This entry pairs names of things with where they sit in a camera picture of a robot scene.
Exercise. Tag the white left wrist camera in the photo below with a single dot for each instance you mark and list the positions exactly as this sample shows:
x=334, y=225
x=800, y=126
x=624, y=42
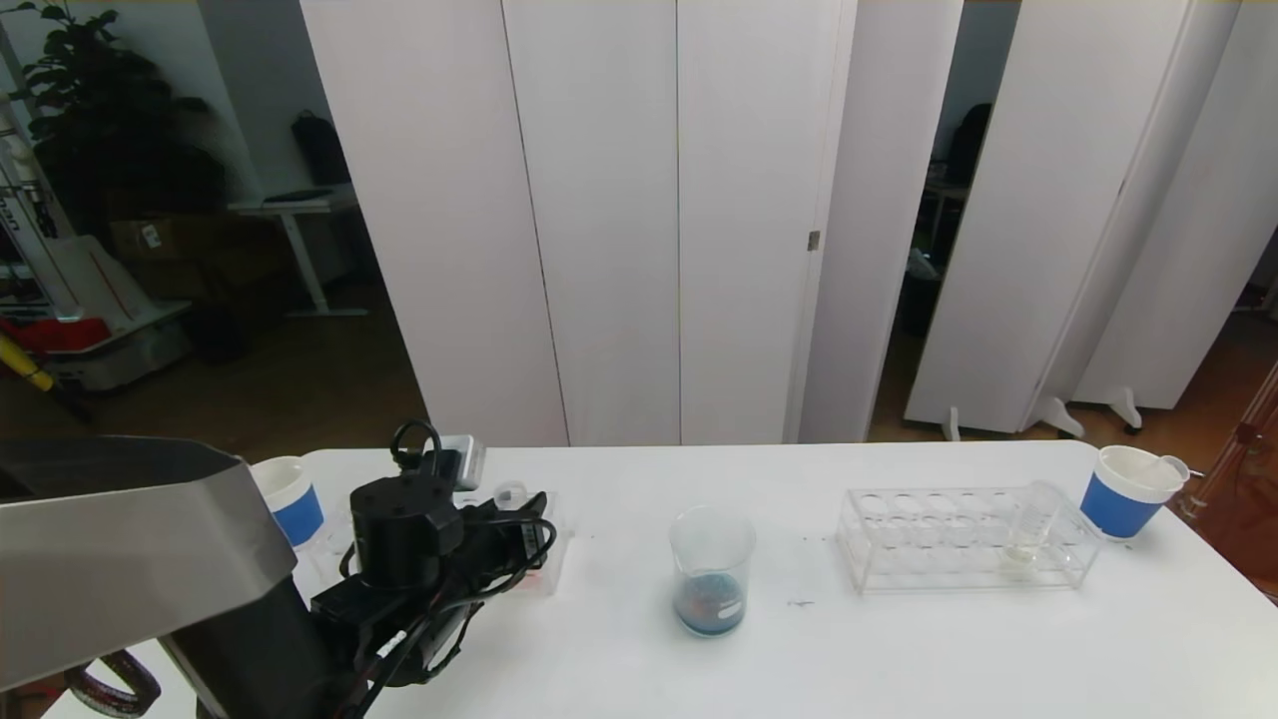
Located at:
x=466, y=459

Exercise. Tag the brown cardboard box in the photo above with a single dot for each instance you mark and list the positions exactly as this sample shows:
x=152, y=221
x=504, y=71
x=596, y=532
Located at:
x=150, y=240

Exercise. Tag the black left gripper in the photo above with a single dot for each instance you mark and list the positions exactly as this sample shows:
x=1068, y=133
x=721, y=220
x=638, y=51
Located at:
x=530, y=532

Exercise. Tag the blue white paper cup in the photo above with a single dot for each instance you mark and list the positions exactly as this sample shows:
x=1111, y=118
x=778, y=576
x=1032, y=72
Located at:
x=1118, y=511
x=290, y=499

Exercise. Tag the red liquid test tube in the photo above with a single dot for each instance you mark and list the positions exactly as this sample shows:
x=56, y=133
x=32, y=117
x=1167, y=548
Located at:
x=511, y=492

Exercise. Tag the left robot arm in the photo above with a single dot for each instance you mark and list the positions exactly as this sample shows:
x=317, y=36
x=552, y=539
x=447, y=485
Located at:
x=120, y=539

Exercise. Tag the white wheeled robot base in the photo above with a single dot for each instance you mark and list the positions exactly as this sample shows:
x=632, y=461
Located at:
x=120, y=350

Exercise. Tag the clear glass beaker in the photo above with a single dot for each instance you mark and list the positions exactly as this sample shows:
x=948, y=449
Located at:
x=711, y=604

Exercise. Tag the clear tube frame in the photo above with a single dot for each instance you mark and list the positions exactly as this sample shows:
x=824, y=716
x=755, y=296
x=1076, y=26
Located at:
x=1243, y=435

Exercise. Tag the black office chair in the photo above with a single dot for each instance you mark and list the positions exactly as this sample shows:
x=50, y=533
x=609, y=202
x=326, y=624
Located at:
x=966, y=145

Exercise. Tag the black backpack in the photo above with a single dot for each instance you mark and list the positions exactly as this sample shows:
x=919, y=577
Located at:
x=319, y=150

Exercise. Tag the yellow liquid test tube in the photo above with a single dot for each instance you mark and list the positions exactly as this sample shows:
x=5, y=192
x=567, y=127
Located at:
x=1020, y=554

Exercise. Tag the white folding partition screen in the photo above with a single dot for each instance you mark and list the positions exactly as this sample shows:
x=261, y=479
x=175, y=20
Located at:
x=1048, y=150
x=599, y=200

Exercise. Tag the clear plastic test tube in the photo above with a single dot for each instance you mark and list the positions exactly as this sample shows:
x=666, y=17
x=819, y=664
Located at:
x=1176, y=467

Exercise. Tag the white standing desk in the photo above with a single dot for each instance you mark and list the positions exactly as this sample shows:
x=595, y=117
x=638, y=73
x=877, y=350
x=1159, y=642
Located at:
x=285, y=205

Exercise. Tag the clear acrylic test tube rack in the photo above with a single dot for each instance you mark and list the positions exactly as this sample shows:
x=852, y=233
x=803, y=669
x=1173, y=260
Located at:
x=321, y=561
x=958, y=564

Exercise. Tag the dark green potted plant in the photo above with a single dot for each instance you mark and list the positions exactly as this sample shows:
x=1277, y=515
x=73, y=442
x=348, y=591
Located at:
x=110, y=130

